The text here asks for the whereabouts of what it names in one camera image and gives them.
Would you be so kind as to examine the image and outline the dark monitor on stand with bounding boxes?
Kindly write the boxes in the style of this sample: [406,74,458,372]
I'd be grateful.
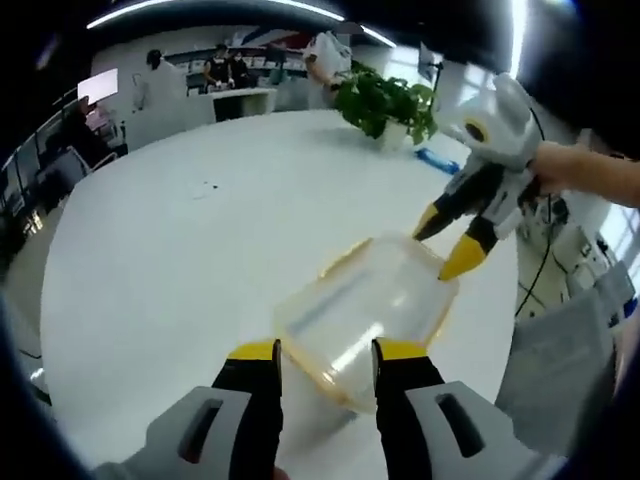
[418,41,447,85]

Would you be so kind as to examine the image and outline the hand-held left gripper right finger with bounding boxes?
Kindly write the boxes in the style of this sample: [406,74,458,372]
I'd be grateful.
[369,336,557,480]

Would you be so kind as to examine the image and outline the green potted plant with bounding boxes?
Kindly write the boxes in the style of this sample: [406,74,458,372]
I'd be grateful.
[333,59,440,147]

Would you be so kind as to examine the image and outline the grey chair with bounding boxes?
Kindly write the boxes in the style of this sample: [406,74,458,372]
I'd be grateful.
[513,288,627,442]

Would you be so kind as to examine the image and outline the white paper cup pot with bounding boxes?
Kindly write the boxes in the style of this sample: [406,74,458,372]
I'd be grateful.
[379,122,408,152]

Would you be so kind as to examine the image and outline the blue wet wipes pack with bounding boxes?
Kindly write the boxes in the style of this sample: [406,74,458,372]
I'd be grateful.
[414,146,460,176]

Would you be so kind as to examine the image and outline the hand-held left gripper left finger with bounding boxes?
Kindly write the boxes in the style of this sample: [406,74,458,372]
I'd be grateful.
[94,338,284,480]

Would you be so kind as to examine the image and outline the black cable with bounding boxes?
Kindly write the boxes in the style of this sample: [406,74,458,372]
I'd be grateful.
[514,190,557,321]

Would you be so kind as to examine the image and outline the clear plastic buckle box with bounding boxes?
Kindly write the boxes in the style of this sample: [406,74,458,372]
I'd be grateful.
[273,233,460,409]

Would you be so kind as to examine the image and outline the bright white wall screen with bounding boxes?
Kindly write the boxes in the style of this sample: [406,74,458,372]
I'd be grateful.
[76,68,120,104]

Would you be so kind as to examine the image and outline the person's right hand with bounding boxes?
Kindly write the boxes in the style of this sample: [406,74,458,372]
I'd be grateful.
[531,140,582,194]

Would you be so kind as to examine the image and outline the long ceiling light strip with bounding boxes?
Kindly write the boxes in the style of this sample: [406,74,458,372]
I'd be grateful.
[85,0,347,29]

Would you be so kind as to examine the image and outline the white counter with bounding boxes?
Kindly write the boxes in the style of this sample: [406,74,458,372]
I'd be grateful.
[186,86,279,124]

